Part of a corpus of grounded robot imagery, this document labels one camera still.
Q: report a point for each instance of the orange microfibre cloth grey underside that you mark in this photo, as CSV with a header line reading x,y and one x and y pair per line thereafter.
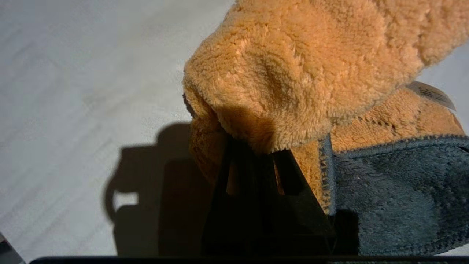
x,y
300,73

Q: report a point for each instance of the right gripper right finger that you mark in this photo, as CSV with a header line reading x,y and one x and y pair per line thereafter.
x,y
304,227

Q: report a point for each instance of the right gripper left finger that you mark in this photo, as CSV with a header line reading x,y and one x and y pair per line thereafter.
x,y
249,220

